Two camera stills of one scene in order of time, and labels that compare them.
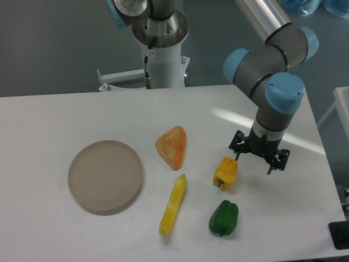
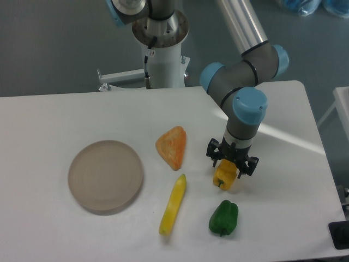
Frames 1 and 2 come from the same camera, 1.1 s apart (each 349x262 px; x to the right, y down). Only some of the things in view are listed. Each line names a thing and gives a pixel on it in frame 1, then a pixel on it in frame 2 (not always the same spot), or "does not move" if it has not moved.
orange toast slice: (170, 146) does not move
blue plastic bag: (303, 7) does not move
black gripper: (262, 147) to (238, 155)
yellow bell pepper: (226, 173) does not move
